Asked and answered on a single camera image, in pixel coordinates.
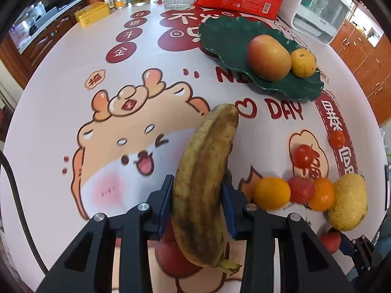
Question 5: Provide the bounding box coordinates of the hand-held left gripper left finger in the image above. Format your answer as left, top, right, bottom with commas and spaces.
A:
36, 174, 176, 293

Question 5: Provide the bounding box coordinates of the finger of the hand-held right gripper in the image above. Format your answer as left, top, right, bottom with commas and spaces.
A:
340, 232, 381, 273

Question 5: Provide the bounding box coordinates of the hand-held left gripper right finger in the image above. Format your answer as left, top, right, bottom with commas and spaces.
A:
221, 175, 355, 293

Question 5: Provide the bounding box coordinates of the red lychee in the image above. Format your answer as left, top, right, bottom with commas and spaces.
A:
287, 176, 315, 204
319, 230, 342, 254

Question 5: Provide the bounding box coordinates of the yellow netted melon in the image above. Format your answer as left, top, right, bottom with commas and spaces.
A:
327, 173, 368, 232

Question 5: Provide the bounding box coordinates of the spotted ripe banana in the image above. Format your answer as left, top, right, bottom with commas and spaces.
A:
170, 103, 242, 275

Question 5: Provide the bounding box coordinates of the smooth orange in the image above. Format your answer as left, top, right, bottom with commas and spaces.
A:
253, 177, 291, 210

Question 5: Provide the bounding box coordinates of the deep orange tangerine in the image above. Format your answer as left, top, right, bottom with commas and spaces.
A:
307, 177, 336, 212

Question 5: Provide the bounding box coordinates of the cherry tomato with stem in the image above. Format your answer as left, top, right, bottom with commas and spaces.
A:
292, 144, 315, 169

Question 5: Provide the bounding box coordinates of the small cherry tomato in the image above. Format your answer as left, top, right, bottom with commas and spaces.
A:
329, 131, 346, 147

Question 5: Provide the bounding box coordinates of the dark green wavy plate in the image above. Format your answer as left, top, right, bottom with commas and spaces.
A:
198, 16, 324, 102

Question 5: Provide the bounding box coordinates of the printed cartoon tablecloth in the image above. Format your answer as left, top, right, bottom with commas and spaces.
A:
0, 1, 391, 293

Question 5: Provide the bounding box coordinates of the red yellow apple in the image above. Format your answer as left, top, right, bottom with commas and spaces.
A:
247, 34, 292, 82

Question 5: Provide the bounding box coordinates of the large yellow spotted orange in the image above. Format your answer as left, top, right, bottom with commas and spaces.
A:
290, 49, 317, 78

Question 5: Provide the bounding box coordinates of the carved wooden cabinet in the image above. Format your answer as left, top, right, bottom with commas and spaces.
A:
0, 0, 92, 89

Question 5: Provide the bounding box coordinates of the yellow tin box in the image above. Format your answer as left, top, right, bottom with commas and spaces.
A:
74, 1, 111, 29

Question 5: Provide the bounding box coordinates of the white countertop appliance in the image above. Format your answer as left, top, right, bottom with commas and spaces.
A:
276, 0, 352, 46

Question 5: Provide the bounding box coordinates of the dark glass appliance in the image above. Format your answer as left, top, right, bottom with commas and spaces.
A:
9, 0, 90, 54

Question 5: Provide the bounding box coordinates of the black cable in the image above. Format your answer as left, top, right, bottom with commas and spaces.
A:
0, 151, 49, 272

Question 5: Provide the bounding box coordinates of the wooden cabinet with handles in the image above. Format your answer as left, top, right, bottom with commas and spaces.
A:
329, 18, 391, 126

